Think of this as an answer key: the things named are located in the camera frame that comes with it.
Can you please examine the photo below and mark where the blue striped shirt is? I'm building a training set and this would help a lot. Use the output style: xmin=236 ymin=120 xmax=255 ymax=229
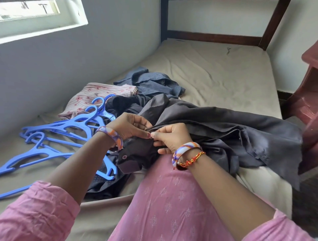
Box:
xmin=113 ymin=67 xmax=186 ymax=99

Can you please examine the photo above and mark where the striped orange purple bangle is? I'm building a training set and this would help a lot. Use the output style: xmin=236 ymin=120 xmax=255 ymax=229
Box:
xmin=95 ymin=125 xmax=124 ymax=151

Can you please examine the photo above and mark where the striped white purple bangle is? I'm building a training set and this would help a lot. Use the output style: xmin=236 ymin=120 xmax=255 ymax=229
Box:
xmin=171 ymin=141 xmax=202 ymax=168

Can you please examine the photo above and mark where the pile of blue hangers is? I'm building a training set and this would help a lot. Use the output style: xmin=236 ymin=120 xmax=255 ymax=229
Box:
xmin=0 ymin=94 xmax=119 ymax=201

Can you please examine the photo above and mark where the person's left forearm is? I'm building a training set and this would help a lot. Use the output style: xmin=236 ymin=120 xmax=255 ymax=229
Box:
xmin=46 ymin=133 xmax=119 ymax=205

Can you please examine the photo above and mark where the person's right hand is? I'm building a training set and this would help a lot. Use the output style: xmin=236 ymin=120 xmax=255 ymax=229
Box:
xmin=149 ymin=122 xmax=194 ymax=156

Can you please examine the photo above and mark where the pink floral striped garment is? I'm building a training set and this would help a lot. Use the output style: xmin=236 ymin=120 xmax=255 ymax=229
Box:
xmin=58 ymin=82 xmax=139 ymax=120

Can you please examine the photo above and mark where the grey button shirt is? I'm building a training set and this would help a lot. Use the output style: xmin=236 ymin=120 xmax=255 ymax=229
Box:
xmin=115 ymin=93 xmax=304 ymax=191

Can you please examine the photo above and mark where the dark wooden bed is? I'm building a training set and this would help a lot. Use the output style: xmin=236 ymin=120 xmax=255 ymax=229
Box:
xmin=0 ymin=0 xmax=294 ymax=241

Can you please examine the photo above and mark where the person's left hand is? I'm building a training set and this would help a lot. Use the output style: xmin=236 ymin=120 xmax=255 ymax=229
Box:
xmin=106 ymin=112 xmax=154 ymax=150

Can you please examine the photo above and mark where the maroon plastic chair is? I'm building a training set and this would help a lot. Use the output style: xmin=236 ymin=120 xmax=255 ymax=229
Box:
xmin=280 ymin=40 xmax=318 ymax=175

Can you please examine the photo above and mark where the white framed window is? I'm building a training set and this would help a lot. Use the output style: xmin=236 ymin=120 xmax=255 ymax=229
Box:
xmin=0 ymin=0 xmax=89 ymax=45

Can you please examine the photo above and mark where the bed with beige sheet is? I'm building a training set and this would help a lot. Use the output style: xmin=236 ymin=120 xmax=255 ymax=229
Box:
xmin=0 ymin=38 xmax=294 ymax=241

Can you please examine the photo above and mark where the person's right forearm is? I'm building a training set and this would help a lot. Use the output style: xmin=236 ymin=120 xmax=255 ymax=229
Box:
xmin=185 ymin=153 xmax=277 ymax=240

